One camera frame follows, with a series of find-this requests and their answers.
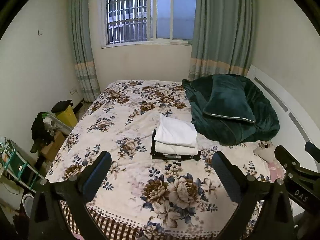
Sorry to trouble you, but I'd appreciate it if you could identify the green storage shelf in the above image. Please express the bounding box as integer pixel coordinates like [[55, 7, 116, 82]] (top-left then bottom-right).
[[0, 137, 41, 193]]

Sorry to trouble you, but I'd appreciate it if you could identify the yellow box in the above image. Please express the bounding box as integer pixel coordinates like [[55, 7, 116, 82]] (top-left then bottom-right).
[[54, 104, 78, 128]]

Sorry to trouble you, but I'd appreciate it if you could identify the barred window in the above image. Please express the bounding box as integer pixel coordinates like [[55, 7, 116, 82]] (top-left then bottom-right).
[[101, 0, 198, 48]]

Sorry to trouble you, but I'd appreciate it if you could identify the black hat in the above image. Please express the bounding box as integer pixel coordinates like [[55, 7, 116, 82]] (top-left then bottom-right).
[[51, 100, 74, 113]]

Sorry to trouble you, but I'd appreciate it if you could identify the cardboard box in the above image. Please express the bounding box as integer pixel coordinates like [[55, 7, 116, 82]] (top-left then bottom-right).
[[41, 132, 66, 162]]

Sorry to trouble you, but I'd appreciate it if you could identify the white plastic container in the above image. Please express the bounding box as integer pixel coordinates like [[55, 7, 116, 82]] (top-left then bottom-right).
[[42, 116, 73, 136]]

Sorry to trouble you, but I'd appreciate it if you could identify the dark green pillow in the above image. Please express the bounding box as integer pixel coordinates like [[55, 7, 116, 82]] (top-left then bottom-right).
[[202, 74, 256, 124]]

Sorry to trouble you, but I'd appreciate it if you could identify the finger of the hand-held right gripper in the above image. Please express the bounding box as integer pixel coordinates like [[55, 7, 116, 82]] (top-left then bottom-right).
[[305, 141, 320, 163], [274, 145, 320, 179]]

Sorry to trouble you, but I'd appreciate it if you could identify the dark green plush blanket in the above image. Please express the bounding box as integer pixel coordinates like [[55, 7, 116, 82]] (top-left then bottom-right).
[[182, 74, 280, 146]]

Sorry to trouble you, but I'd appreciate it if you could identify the crumpled beige cloth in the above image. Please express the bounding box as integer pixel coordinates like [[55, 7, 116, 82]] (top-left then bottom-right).
[[253, 141, 276, 162]]

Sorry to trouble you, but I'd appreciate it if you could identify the floral bed blanket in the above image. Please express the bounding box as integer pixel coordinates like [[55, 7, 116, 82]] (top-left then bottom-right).
[[46, 80, 283, 240]]

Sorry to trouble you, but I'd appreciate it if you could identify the white bed headboard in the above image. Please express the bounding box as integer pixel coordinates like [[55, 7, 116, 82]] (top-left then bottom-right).
[[246, 65, 320, 170]]

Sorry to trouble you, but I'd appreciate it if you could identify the green striped curtain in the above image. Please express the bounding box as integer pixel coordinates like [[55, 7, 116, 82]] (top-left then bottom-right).
[[187, 0, 256, 82], [69, 0, 101, 103]]

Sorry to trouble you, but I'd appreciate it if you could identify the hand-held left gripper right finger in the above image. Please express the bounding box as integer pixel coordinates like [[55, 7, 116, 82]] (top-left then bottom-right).
[[212, 151, 293, 240]]

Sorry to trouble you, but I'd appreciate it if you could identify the folded black garment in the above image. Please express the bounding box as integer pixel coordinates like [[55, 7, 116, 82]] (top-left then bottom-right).
[[150, 129, 202, 162]]

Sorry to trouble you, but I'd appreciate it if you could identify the folded cream garment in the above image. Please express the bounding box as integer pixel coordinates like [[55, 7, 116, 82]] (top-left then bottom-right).
[[154, 140, 198, 155]]

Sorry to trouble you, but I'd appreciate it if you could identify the white plastic bucket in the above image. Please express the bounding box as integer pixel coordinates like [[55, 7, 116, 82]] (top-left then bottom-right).
[[22, 193, 35, 216]]

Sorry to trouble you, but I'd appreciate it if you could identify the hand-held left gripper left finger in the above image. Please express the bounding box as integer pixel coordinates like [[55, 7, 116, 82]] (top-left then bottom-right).
[[30, 151, 112, 240]]

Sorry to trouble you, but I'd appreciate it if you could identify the white t-shirt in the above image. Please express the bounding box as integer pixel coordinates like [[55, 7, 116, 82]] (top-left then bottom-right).
[[154, 114, 198, 148]]

